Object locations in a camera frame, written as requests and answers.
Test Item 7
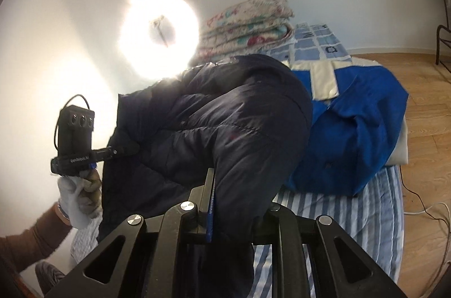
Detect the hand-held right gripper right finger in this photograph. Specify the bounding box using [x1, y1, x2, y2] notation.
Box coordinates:
[250, 208, 406, 298]

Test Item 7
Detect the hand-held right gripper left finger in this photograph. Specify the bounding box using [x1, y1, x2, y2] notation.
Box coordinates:
[44, 167, 216, 298]

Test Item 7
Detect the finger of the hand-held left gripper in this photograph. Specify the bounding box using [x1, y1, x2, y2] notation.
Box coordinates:
[113, 142, 140, 158]

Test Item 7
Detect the navy puffer jacket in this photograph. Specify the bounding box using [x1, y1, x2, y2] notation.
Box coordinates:
[97, 55, 314, 298]

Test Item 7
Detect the person's left forearm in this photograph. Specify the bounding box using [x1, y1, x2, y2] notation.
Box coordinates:
[0, 202, 73, 273]

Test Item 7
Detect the person's left hand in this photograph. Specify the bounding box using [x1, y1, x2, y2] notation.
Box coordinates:
[56, 169, 103, 229]

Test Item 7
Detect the striped bed sheet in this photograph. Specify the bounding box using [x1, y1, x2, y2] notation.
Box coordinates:
[70, 164, 404, 298]

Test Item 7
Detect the blue and cream jacket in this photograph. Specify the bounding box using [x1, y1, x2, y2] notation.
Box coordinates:
[282, 58, 411, 198]

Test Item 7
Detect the folded floral quilt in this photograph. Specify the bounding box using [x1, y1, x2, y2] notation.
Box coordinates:
[195, 0, 295, 64]

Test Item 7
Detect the blue checked blanket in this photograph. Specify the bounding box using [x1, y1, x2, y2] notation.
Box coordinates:
[271, 23, 353, 68]

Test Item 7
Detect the black metal chair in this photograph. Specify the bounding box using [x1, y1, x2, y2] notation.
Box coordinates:
[436, 24, 451, 66]

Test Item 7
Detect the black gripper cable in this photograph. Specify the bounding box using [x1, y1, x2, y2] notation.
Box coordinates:
[53, 94, 90, 151]

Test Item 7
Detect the ring light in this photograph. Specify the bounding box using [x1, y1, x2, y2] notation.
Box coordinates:
[118, 0, 200, 80]

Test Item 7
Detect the black floor cable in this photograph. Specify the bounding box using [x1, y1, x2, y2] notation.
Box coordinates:
[399, 164, 451, 224]

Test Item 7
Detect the white floor cable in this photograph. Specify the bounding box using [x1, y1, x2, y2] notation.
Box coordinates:
[405, 201, 451, 284]

